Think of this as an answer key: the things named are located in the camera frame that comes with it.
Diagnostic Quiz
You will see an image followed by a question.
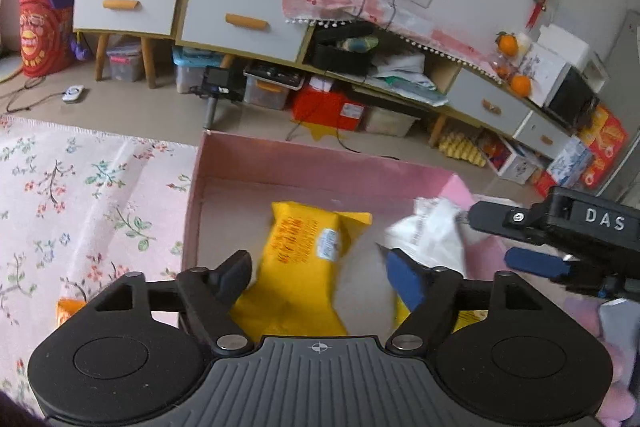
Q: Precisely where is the white snack bag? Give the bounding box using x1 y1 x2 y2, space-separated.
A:
383 197 466 275

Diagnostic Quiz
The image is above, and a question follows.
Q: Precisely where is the yellow snack bag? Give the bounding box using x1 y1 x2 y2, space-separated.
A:
231 202 372 343
394 295 488 332

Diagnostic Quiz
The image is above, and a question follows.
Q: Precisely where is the pink cardboard snack box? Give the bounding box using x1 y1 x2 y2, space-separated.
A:
179 130 507 338

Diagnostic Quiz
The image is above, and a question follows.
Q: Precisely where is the black microwave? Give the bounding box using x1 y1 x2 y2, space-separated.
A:
542 65 600 131

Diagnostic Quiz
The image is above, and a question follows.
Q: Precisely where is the floral tablecloth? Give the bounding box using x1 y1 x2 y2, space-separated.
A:
1 116 198 413

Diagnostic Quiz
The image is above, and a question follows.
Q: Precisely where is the orange fruit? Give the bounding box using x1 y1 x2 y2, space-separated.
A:
496 31 518 57

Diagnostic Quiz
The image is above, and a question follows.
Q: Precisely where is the red box under cabinet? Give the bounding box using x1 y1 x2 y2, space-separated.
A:
292 86 366 131

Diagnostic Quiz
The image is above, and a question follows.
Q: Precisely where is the pink cloth on cabinet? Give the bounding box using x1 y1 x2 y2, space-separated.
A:
282 0 499 80

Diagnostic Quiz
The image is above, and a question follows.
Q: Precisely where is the wooden cabinet with white drawers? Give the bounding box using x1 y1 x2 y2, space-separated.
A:
74 0 570 158

